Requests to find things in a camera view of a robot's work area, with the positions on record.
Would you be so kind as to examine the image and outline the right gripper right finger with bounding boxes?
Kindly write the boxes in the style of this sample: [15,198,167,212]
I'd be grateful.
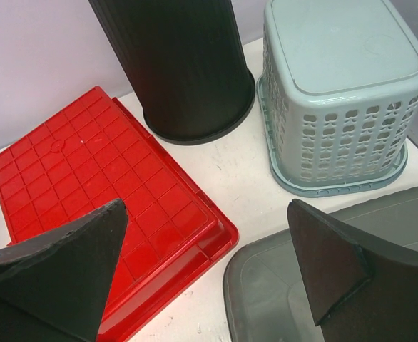
[287,199,418,341]

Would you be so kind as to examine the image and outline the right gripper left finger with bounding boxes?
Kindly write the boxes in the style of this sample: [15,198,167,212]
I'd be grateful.
[0,199,128,341]

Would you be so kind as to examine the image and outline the grey plastic tray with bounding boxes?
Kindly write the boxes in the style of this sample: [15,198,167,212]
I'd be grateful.
[223,187,418,341]

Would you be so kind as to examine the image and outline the red plastic tray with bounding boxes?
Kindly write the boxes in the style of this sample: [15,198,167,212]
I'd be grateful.
[0,86,239,341]

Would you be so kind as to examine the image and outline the teal perforated plastic basket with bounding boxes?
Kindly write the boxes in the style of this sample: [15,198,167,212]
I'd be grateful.
[257,1,418,197]

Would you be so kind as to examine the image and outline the large black plastic bucket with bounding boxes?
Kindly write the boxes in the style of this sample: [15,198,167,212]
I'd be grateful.
[91,1,255,145]

